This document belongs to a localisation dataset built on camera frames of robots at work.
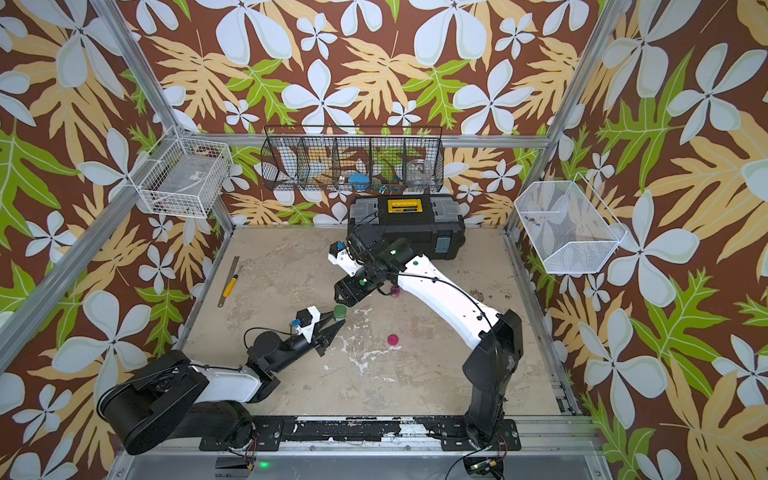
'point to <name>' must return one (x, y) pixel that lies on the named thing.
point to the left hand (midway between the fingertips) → (340, 313)
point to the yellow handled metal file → (232, 281)
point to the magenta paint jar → (395, 291)
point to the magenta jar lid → (392, 339)
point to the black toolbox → (433, 223)
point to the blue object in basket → (359, 181)
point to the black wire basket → (354, 159)
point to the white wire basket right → (570, 228)
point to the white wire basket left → (184, 176)
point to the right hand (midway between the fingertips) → (344, 290)
